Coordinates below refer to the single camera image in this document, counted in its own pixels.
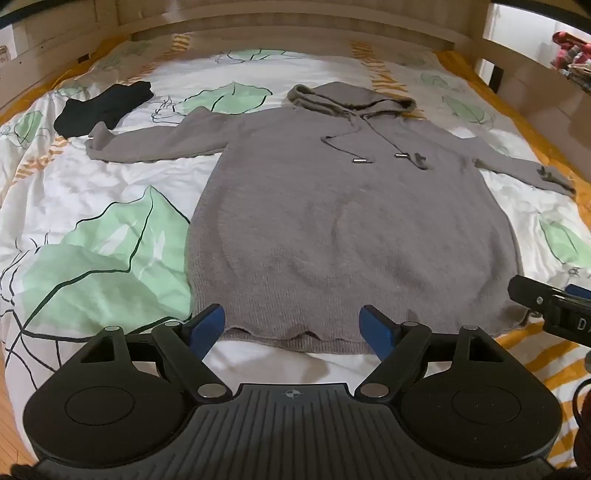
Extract leaf printed white duvet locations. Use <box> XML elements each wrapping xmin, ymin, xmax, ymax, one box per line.
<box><xmin>0</xmin><ymin>34</ymin><xmax>591</xmax><ymax>462</ymax></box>

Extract colourful clothes pile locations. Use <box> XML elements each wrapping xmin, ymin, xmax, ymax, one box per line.
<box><xmin>551</xmin><ymin>31</ymin><xmax>591</xmax><ymax>75</ymax></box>

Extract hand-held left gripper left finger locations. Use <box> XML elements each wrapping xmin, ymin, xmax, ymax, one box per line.
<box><xmin>78</xmin><ymin>304</ymin><xmax>234</xmax><ymax>403</ymax></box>

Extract wooden bed frame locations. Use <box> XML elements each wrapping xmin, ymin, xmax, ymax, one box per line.
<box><xmin>0</xmin><ymin>0</ymin><xmax>591</xmax><ymax>153</ymax></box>

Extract black cable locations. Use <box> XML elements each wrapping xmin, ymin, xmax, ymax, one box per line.
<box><xmin>571</xmin><ymin>351</ymin><xmax>591</xmax><ymax>464</ymax></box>

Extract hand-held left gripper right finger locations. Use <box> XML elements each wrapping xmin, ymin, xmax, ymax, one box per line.
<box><xmin>353</xmin><ymin>304</ymin><xmax>506</xmax><ymax>403</ymax></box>

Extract grey knitted hoodie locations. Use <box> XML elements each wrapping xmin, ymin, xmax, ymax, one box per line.
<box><xmin>84</xmin><ymin>82</ymin><xmax>578</xmax><ymax>356</ymax></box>

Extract orange bed sheet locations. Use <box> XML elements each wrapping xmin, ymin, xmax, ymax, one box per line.
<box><xmin>0</xmin><ymin>39</ymin><xmax>591</xmax><ymax>195</ymax></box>

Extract black cloth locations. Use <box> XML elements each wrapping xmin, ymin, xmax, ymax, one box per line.
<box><xmin>53</xmin><ymin>80</ymin><xmax>154</xmax><ymax>138</ymax></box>

